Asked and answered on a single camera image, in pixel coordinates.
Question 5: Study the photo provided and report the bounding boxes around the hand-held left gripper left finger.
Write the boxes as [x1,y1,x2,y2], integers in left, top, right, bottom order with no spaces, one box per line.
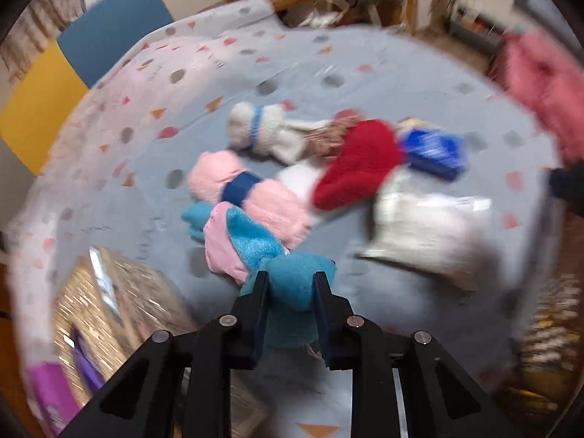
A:
[59,271,270,438]

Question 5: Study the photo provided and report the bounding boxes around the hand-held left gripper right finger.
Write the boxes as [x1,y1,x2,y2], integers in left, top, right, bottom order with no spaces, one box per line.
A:
[314,272,525,438]

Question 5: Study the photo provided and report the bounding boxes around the teal and pink fluffy socks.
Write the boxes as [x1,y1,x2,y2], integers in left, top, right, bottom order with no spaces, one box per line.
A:
[181,201,337,347]

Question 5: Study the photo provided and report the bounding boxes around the pink fluffy socks blue band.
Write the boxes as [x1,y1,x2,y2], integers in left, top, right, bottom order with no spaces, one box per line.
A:
[188,150,311,249]

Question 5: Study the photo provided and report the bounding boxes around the white packet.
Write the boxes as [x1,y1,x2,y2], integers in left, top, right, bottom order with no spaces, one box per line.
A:
[358,178,491,290]

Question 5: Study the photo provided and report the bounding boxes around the red fluffy plush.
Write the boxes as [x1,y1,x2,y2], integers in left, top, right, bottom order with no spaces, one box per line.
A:
[312,119,404,211]

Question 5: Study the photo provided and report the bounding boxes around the brown fringed soft item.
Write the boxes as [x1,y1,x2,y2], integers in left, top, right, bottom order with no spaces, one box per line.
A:
[306,109,366,156]

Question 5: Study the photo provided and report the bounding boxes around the pink jacket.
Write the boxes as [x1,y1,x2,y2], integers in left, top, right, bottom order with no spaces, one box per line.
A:
[495,27,584,167]

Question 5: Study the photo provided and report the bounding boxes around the gold glitter box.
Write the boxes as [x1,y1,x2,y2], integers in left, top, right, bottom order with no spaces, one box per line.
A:
[52,246,270,438]

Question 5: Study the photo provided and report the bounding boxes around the blue packet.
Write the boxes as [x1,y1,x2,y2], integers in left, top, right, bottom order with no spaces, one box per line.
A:
[399,119,468,181]

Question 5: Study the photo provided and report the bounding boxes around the white round plush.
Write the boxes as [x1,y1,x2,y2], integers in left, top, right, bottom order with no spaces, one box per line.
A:
[276,163,327,201]

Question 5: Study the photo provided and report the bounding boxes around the white fluffy socks blue band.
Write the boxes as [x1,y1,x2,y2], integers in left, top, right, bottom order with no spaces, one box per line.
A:
[227,100,329,165]

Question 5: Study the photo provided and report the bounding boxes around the purple box lid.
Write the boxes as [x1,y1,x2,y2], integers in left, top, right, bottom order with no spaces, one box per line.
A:
[27,328,92,436]

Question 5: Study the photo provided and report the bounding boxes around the patterned white tablecloth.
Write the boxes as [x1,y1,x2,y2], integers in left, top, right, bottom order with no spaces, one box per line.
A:
[9,0,566,438]

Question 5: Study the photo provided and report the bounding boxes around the clear plastic bag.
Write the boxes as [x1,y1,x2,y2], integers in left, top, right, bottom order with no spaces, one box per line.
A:
[301,0,352,28]

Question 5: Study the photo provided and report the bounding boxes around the multicolour padded headboard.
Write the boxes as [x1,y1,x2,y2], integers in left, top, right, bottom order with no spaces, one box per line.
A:
[0,0,176,176]

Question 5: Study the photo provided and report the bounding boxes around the patterned curtain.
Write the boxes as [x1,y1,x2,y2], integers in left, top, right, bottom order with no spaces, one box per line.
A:
[0,0,87,87]

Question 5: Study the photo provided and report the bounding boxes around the dark purple strap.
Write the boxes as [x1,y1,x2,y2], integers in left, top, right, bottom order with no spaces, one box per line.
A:
[70,328,108,391]

